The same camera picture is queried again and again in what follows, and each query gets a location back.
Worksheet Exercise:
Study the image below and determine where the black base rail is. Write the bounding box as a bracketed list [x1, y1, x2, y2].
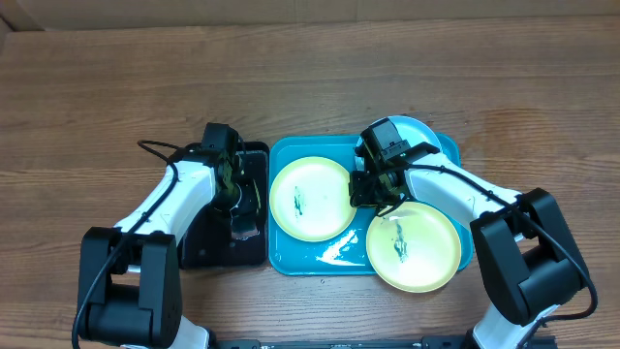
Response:
[208, 335, 478, 349]

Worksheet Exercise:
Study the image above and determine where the yellow plate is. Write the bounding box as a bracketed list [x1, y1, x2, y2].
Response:
[366, 202, 461, 293]
[269, 156, 357, 242]

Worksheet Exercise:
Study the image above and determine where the teal plastic tray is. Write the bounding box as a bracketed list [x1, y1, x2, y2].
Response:
[267, 131, 475, 277]

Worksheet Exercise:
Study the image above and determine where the green scrub sponge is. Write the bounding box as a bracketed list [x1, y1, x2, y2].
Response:
[231, 213, 260, 240]

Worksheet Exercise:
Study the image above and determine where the light blue plate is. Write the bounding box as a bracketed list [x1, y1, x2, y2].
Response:
[355, 115, 443, 171]

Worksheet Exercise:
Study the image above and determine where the black tray with water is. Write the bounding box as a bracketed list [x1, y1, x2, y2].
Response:
[178, 142, 269, 270]

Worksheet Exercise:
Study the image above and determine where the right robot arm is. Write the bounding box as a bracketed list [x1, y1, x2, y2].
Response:
[350, 141, 599, 348]

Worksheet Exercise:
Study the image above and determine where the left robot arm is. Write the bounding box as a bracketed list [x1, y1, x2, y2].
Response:
[72, 143, 268, 348]

